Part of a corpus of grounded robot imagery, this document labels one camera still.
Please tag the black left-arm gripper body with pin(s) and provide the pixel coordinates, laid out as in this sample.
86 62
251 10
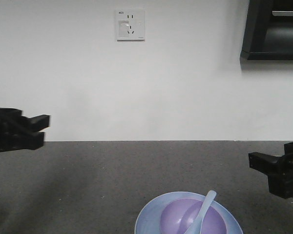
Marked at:
6 126

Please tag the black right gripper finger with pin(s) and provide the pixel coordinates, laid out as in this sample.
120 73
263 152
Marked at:
280 187
265 163

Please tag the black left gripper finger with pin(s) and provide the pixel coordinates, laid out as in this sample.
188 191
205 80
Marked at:
33 124
22 141

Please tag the light blue ceramic spoon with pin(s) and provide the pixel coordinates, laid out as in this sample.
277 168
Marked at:
196 226

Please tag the purple bowl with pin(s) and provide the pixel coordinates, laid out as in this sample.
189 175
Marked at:
179 215

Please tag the light blue plate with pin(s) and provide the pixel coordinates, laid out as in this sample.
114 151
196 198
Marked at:
148 220

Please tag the white wall socket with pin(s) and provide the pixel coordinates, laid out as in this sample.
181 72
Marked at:
130 24

